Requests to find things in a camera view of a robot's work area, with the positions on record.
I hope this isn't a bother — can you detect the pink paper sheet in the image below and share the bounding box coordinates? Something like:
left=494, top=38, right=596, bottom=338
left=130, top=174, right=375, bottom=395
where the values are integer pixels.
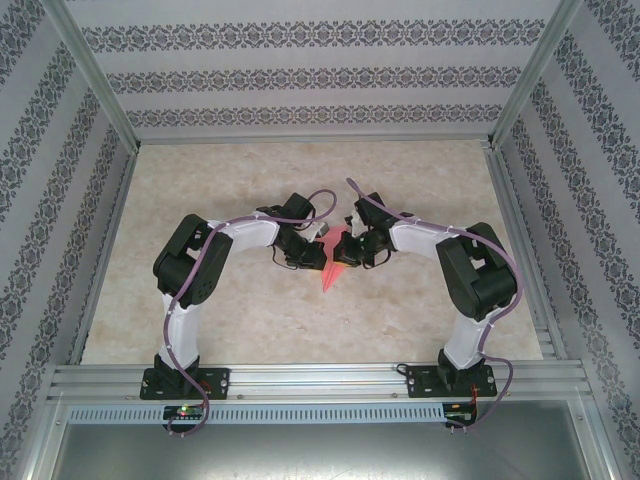
left=317, top=225, right=351, bottom=292

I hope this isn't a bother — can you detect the grey metal sheet panel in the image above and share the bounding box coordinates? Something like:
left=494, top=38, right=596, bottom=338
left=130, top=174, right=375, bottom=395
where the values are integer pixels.
left=49, top=422, right=599, bottom=480

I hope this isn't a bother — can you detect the small circuit board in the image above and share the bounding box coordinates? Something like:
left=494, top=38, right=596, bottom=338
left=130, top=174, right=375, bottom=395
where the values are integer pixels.
left=163, top=404, right=206, bottom=422
left=444, top=409, right=479, bottom=427

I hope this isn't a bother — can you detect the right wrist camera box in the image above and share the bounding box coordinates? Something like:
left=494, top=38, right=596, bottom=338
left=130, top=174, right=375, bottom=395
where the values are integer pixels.
left=344, top=208, right=369, bottom=237

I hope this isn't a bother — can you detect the aluminium back frame bar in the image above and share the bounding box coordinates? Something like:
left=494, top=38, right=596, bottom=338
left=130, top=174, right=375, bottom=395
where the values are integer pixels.
left=135, top=135, right=494, bottom=147

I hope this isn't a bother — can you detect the aluminium mounting rail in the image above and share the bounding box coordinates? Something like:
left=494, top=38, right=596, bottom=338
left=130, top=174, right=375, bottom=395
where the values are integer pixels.
left=47, top=362, right=596, bottom=402

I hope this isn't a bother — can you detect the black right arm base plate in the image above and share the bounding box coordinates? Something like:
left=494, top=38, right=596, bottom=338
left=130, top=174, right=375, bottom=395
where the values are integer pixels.
left=405, top=364, right=499, bottom=400

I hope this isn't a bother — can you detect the grey slotted cable duct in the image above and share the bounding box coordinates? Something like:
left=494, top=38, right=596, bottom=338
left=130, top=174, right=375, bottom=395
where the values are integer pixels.
left=66, top=403, right=446, bottom=424

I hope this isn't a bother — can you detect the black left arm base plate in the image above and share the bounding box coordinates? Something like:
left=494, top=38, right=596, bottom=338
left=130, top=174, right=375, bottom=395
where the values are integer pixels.
left=139, top=367, right=232, bottom=401

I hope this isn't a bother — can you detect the aluminium side rail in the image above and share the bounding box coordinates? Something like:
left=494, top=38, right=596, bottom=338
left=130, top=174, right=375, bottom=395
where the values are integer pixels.
left=483, top=147, right=570, bottom=361
left=67, top=147, right=140, bottom=365

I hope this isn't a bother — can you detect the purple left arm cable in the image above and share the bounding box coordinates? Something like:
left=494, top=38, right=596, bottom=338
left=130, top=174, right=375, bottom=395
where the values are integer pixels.
left=162, top=188, right=339, bottom=437

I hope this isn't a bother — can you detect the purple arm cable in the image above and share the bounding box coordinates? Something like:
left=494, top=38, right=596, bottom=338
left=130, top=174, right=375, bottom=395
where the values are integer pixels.
left=162, top=188, right=339, bottom=437
left=344, top=178, right=525, bottom=434

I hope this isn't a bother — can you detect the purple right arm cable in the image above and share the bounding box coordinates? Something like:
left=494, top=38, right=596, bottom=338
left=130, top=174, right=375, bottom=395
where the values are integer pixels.
left=344, top=178, right=525, bottom=434

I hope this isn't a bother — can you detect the aluminium frame post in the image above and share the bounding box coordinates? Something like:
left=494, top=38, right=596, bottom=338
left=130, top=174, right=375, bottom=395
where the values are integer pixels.
left=487, top=0, right=585, bottom=149
left=38, top=0, right=142, bottom=154

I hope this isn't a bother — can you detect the aluminium frame beam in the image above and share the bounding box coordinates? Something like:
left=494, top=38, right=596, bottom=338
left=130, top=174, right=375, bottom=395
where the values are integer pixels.
left=19, top=397, right=69, bottom=480
left=569, top=397, right=624, bottom=480

